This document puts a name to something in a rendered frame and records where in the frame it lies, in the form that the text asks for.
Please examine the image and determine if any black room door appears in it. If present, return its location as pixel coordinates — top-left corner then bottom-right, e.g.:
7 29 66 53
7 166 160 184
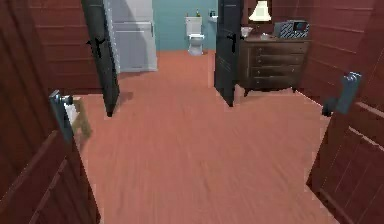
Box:
213 0 245 108
80 0 121 118

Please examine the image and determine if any white toilet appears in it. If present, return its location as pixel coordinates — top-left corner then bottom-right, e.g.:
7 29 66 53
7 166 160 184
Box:
184 15 206 57

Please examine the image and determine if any white room door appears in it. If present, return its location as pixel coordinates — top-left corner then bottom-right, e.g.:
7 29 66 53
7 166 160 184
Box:
103 0 159 74

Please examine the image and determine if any dark brown chest of drawers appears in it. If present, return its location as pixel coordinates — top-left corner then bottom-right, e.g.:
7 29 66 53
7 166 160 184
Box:
237 34 313 98

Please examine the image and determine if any tan wooden block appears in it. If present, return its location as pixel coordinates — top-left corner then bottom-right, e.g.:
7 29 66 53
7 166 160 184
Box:
65 97 93 141

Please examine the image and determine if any cream table lamp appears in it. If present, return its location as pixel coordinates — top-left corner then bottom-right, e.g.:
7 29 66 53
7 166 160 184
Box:
248 0 273 34

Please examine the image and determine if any grey patterned box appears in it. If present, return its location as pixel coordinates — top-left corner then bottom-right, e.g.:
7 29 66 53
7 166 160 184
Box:
273 19 311 40

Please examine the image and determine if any red-brown panelled room door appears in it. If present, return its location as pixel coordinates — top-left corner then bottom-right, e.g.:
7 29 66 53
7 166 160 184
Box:
305 0 384 224
0 0 102 224

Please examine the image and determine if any black door handle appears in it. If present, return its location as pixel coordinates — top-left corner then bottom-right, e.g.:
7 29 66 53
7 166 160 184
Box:
86 37 107 60
226 32 245 54

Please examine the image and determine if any grey door handle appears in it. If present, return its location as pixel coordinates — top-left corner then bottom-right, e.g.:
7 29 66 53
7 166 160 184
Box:
321 71 363 118
48 89 75 144

